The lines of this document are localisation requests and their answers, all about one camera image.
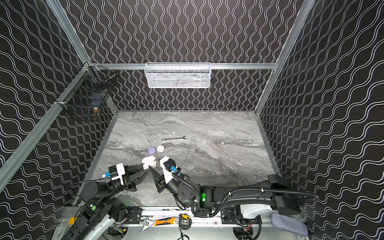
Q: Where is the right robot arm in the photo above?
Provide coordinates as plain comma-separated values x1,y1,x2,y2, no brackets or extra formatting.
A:
149,166,319,218

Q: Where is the black wire basket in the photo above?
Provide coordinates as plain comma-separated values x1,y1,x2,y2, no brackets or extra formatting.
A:
59,66,117,122

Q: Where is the white earbud charging case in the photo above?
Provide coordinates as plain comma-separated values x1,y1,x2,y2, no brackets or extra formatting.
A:
157,145,165,153

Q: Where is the orange adjustable wrench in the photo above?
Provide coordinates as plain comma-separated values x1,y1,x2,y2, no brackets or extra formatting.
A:
139,217,179,232

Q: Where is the brass padlock in basket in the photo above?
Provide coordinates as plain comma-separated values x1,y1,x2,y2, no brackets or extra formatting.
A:
93,107,100,118

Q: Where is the grey cloth pad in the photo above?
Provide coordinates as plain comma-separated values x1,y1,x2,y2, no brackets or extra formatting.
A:
271,214,309,237

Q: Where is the yellow label plate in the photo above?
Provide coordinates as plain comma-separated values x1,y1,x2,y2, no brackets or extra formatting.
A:
68,217,77,225

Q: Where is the purple earbud charging case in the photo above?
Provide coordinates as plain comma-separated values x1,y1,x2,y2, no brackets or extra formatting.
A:
148,147,157,155

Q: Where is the white wire mesh basket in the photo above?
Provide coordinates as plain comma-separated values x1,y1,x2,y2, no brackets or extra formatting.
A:
144,62,212,89

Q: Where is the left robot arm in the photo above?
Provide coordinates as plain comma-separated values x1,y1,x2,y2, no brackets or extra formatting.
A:
62,164,149,240

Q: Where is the black yellow tape measure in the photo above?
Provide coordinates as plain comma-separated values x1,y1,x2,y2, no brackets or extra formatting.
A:
179,214,192,230

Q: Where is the silver combination wrench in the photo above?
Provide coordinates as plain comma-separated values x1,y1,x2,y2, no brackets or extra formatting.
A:
162,136,187,141

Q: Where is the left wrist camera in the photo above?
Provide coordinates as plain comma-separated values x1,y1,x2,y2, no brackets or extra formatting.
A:
103,163,126,185

